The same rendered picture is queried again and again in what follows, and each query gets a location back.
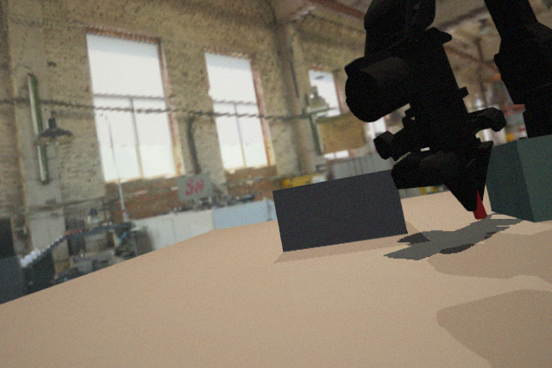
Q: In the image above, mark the red peg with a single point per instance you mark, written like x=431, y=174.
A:
x=480, y=212

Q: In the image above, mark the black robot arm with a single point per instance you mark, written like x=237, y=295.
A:
x=396, y=67

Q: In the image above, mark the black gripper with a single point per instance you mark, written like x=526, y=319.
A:
x=456, y=159

